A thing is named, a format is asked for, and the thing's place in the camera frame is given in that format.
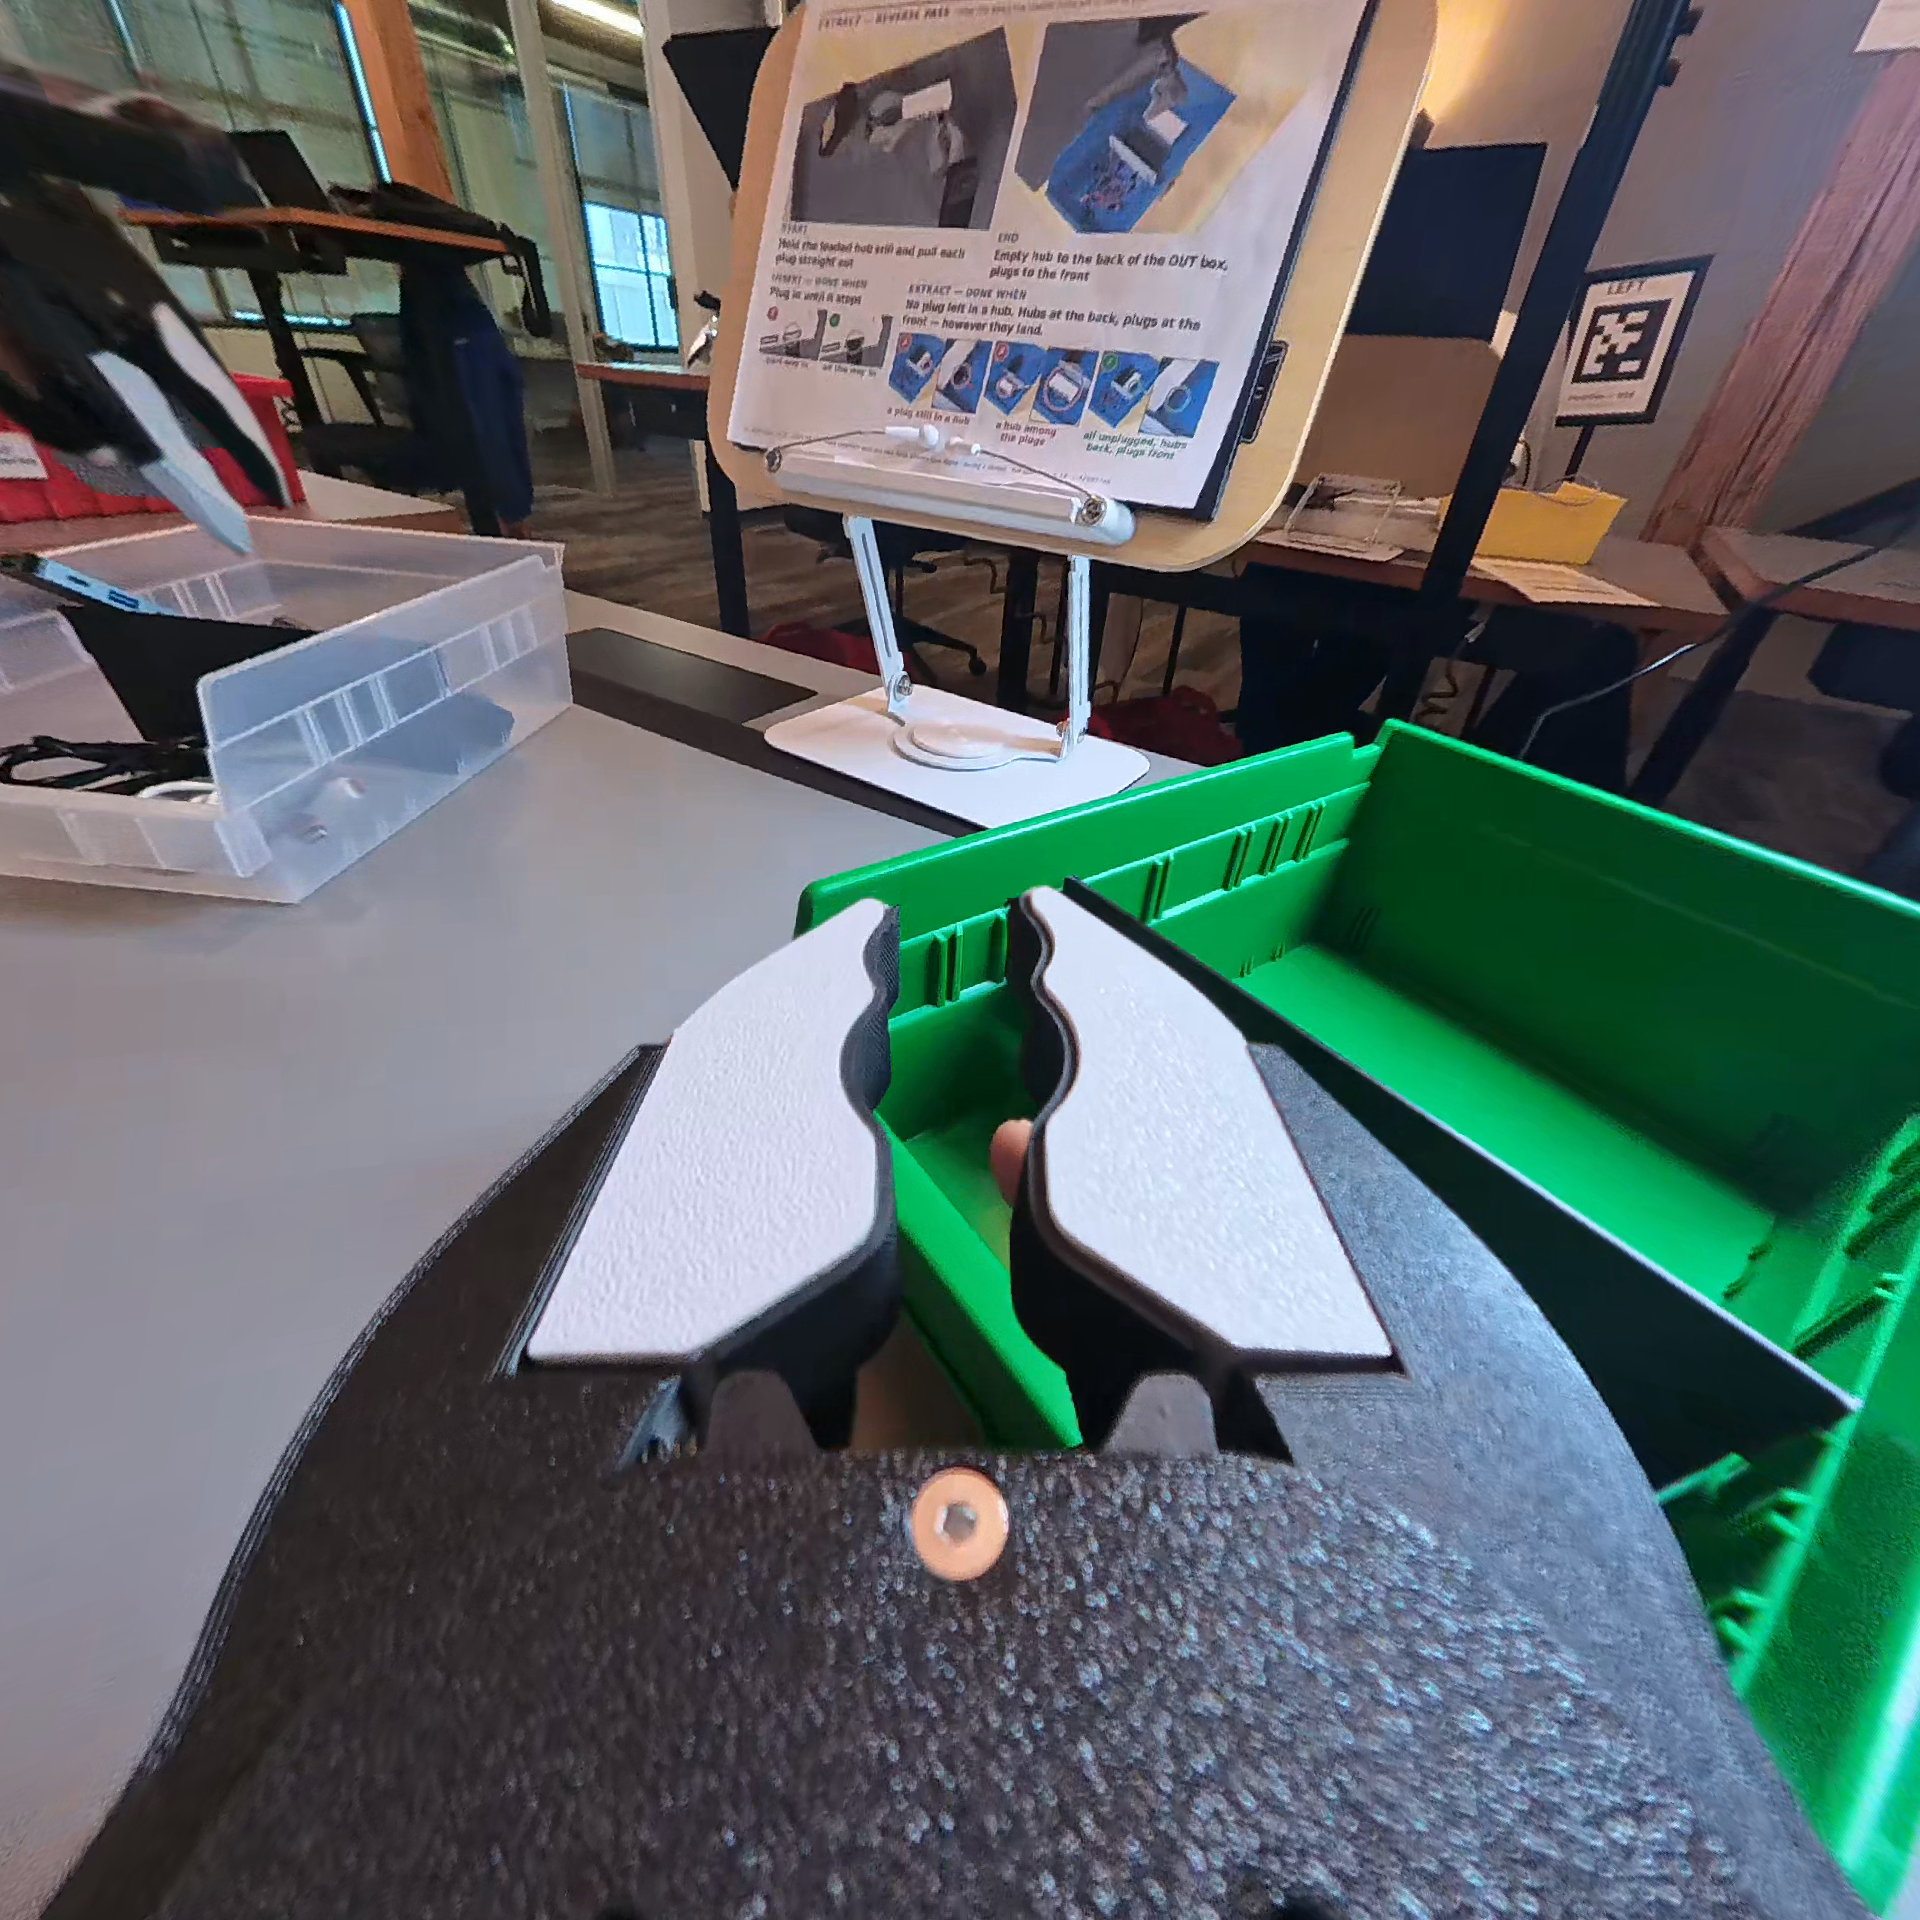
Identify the red plastic bin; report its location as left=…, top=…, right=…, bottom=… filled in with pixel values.
left=0, top=374, right=295, bottom=519

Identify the black metal pole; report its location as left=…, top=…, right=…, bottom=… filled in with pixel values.
left=1415, top=0, right=1696, bottom=723

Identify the black framed marker sign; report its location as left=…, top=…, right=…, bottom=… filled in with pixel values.
left=1552, top=255, right=1715, bottom=427

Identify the blue jacket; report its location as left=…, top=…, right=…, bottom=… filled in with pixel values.
left=445, top=277, right=537, bottom=519

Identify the clear plastic bin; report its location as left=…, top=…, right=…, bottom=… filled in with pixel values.
left=0, top=517, right=575, bottom=904

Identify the wooden pillar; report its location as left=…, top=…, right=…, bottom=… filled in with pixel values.
left=1642, top=53, right=1920, bottom=543
left=342, top=0, right=451, bottom=212

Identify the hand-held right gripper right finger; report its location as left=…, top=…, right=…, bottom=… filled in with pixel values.
left=1005, top=883, right=1401, bottom=1468

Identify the silver usb hub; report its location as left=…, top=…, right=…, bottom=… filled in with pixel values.
left=0, top=552, right=150, bottom=620

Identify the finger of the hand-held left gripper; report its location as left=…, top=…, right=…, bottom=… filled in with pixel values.
left=150, top=304, right=297, bottom=512
left=87, top=352, right=255, bottom=558

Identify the yellow plastic bin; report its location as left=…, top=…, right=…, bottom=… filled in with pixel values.
left=1435, top=475, right=1630, bottom=567

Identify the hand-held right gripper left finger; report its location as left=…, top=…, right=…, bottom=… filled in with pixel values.
left=520, top=897, right=903, bottom=1464

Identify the instruction board with white stand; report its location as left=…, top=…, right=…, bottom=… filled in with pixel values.
left=706, top=0, right=1440, bottom=829

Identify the clear acrylic holder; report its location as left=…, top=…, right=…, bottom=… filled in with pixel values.
left=1274, top=471, right=1411, bottom=558

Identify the black cable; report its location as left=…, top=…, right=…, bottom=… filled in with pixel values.
left=0, top=732, right=150, bottom=788

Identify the wooden standing desk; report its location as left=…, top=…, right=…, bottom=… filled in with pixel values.
left=126, top=201, right=525, bottom=526

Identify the green plastic bin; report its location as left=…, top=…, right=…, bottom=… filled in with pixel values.
left=799, top=717, right=1920, bottom=1920

